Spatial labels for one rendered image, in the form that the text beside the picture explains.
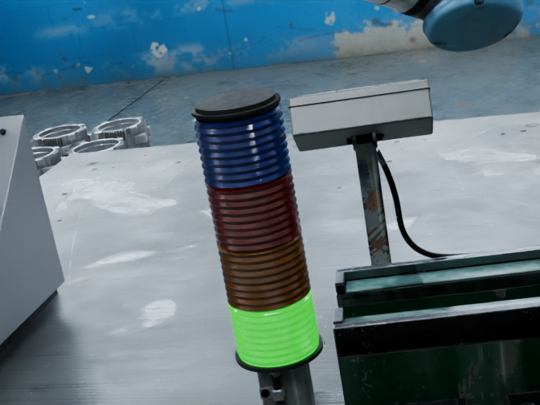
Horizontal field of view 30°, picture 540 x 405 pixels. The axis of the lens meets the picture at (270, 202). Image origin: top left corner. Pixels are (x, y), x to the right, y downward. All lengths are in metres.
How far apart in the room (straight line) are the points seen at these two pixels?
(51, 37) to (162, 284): 6.05
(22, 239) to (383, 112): 0.52
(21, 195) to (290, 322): 0.77
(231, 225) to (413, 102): 0.58
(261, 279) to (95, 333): 0.73
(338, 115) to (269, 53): 5.74
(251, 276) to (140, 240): 1.01
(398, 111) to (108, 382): 0.48
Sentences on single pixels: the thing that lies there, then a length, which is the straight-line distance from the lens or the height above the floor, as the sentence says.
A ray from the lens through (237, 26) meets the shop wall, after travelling 6.97.
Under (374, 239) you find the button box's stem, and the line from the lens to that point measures 1.28.
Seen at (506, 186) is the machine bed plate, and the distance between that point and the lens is 1.68.
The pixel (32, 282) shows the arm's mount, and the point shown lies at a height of 0.87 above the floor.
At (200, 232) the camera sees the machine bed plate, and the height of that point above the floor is 0.80.
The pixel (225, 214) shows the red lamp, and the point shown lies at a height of 1.15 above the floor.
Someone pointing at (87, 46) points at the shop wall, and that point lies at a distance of 7.38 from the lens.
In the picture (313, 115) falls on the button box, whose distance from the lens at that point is 1.22.
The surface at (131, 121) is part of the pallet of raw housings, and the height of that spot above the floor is 0.54.
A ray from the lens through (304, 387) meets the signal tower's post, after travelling 0.74.
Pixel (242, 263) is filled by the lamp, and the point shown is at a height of 1.11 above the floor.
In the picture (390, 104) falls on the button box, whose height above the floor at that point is 1.06.
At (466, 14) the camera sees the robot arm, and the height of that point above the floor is 1.20.
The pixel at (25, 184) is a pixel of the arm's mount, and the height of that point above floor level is 1.00.
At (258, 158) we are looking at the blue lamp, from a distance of 0.65.
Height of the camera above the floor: 1.37
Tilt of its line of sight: 19 degrees down
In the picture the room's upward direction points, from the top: 10 degrees counter-clockwise
